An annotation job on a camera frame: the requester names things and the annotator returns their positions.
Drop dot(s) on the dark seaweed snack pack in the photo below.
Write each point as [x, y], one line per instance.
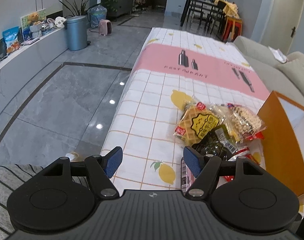
[217, 142]

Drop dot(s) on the pink space heater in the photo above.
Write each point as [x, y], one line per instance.
[105, 27]

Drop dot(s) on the bear picture calendar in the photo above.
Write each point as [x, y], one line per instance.
[32, 23]

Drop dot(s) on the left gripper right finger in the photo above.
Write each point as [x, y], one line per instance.
[206, 171]

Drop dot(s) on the orange stool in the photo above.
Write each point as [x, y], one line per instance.
[233, 29]

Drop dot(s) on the beige sofa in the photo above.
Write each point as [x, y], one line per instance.
[265, 65]

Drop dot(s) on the orange cardboard box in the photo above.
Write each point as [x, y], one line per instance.
[283, 143]

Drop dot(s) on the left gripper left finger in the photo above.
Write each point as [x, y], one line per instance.
[100, 170]

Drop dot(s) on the dark dining table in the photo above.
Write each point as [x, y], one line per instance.
[212, 13]

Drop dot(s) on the checked pink lemon tablecloth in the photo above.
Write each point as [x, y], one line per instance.
[173, 66]

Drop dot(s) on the water jug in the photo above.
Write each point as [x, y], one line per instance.
[96, 14]

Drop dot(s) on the yellow cloth on chair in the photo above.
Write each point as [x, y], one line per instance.
[229, 9]

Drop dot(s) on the pink drink can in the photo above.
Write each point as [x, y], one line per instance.
[187, 177]

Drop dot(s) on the red snack bag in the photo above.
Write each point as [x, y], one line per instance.
[245, 152]

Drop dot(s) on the yellow waffle snack pack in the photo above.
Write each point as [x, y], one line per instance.
[196, 122]

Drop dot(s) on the grey tv cabinet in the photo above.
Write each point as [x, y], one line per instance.
[19, 67]

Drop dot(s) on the puffed grain snack pack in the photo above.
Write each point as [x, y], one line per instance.
[248, 125]

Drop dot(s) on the blue snack bag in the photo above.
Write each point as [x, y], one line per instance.
[10, 37]

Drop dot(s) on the blue pedal trash bin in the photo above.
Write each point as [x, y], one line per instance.
[77, 32]

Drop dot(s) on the green potted plant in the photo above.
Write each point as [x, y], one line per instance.
[74, 9]

